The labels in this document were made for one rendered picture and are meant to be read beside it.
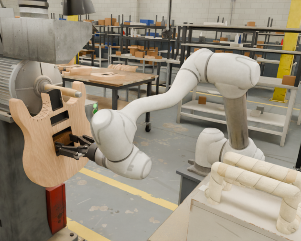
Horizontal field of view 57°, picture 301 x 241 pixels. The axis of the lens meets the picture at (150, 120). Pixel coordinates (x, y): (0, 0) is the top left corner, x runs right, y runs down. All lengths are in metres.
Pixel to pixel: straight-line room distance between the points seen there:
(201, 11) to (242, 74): 11.69
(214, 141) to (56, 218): 1.04
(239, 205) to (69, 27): 0.76
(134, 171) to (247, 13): 11.46
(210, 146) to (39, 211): 1.04
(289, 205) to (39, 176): 0.88
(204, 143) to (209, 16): 11.17
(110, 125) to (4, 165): 0.85
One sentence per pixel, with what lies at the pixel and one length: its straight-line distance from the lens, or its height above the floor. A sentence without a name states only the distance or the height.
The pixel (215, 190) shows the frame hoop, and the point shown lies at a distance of 0.72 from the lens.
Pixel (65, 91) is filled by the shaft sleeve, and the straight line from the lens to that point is 1.19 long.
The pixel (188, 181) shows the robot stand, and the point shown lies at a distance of 1.74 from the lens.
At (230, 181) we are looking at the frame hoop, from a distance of 0.80.
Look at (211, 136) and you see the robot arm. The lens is 1.64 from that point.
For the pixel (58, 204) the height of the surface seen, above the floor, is 0.50.
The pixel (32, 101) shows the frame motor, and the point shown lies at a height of 1.19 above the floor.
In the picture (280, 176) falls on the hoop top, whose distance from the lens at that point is 0.74.
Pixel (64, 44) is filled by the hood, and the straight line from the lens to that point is 1.01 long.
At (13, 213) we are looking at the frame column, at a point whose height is 0.57.
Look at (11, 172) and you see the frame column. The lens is 1.55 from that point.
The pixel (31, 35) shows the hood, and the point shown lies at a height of 1.47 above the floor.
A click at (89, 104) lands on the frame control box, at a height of 1.12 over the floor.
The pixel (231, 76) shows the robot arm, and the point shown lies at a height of 1.35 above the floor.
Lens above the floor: 1.50
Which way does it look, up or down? 18 degrees down
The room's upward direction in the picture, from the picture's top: 3 degrees clockwise
